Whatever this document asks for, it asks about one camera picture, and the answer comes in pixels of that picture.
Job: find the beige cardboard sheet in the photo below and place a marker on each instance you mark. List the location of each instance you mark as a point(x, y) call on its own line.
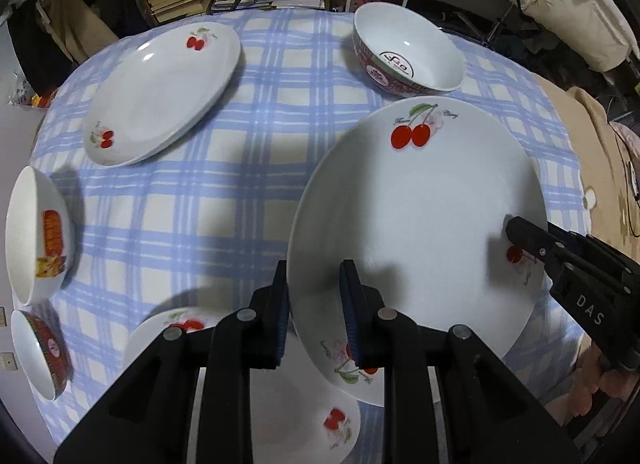
point(80, 19)

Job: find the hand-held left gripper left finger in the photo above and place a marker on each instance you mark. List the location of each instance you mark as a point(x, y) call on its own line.
point(282, 316)

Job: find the snack bag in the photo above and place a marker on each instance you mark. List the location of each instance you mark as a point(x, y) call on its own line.
point(30, 96)

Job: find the small red patterned bowl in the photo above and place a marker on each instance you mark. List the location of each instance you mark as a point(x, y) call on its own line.
point(30, 354)

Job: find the white bowl with orange print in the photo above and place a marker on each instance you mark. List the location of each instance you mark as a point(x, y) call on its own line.
point(30, 234)

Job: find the person's right hand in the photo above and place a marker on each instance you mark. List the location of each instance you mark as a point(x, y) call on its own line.
point(615, 389)

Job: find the large red patterned bowl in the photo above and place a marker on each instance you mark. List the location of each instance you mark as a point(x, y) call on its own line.
point(415, 39)

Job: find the white cherry print plate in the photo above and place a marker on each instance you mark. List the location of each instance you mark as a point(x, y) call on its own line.
point(300, 409)
point(425, 204)
point(160, 89)

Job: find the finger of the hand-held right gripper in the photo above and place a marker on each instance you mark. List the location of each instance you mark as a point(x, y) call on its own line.
point(527, 236)

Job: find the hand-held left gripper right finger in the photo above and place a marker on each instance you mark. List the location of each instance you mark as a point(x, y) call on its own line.
point(350, 316)

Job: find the beige blanket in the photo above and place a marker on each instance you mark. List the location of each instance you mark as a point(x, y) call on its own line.
point(595, 144)

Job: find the blue plaid tablecloth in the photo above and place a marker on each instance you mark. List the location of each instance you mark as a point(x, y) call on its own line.
point(200, 204)

